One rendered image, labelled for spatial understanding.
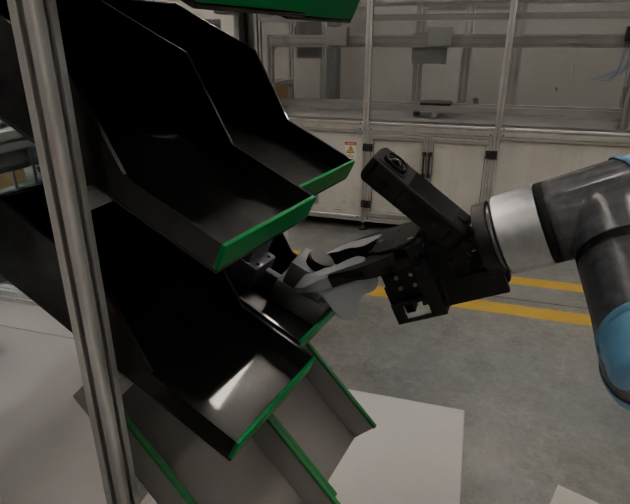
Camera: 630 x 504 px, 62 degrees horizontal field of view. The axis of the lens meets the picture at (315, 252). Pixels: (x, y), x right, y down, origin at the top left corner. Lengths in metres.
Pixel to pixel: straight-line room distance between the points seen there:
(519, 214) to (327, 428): 0.39
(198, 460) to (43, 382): 0.67
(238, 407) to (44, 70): 0.29
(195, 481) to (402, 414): 0.52
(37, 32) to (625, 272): 0.42
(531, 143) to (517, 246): 3.74
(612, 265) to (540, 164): 3.82
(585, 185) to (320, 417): 0.43
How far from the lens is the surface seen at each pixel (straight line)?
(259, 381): 0.50
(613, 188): 0.48
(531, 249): 0.49
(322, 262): 0.57
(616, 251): 0.45
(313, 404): 0.73
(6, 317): 1.50
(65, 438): 1.04
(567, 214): 0.48
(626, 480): 2.38
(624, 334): 0.43
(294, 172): 0.55
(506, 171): 4.25
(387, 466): 0.91
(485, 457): 2.27
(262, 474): 0.62
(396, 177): 0.49
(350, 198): 4.45
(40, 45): 0.37
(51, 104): 0.37
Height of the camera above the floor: 1.49
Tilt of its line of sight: 22 degrees down
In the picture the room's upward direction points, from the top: straight up
